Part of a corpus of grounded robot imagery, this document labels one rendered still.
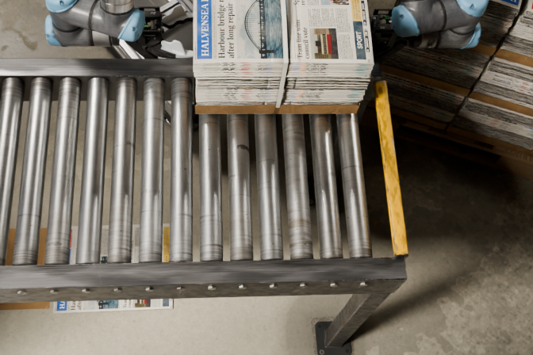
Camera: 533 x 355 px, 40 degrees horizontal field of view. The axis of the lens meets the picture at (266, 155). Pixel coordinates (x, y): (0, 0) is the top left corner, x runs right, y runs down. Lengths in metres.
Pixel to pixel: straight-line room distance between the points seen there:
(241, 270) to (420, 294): 1.02
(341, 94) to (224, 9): 0.32
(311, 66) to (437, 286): 1.17
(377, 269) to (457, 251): 0.97
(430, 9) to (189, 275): 0.81
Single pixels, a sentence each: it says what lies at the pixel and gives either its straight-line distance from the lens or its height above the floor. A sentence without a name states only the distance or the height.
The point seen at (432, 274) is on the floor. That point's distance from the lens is 2.48.
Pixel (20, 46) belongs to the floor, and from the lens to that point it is 2.80.
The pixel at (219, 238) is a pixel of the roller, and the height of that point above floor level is 0.79.
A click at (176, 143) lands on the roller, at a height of 0.80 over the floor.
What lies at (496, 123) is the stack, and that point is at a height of 0.28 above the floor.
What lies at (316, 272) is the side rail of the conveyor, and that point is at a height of 0.80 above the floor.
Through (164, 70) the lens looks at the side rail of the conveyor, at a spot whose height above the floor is 0.80.
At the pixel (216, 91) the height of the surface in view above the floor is 0.90.
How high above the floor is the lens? 2.28
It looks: 65 degrees down
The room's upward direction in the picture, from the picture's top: 10 degrees clockwise
